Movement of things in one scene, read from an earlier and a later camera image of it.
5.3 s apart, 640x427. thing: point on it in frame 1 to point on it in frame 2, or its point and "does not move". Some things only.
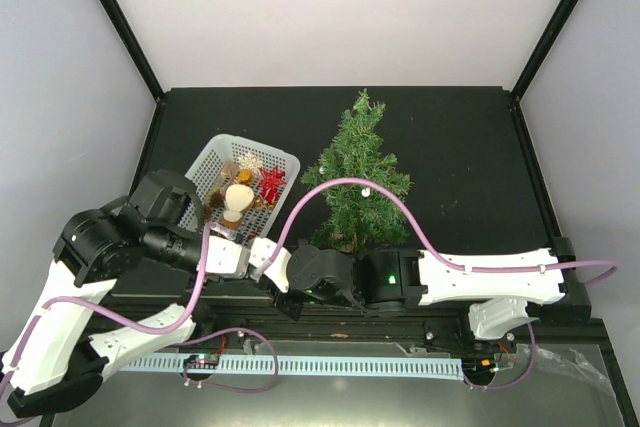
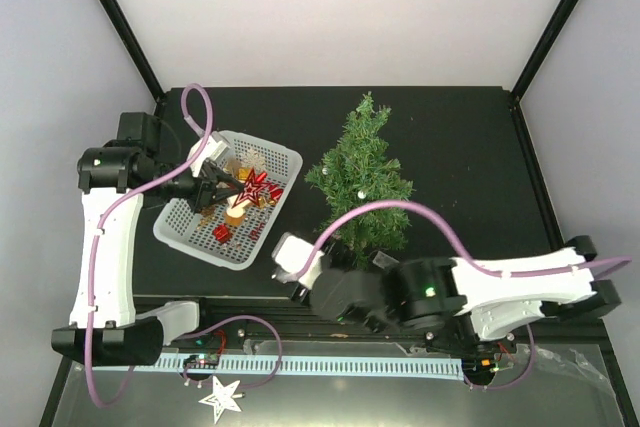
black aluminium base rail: x=435 y=326 does not move
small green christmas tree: x=359 y=217 does not move
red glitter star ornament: x=272 y=179 to x=251 y=189
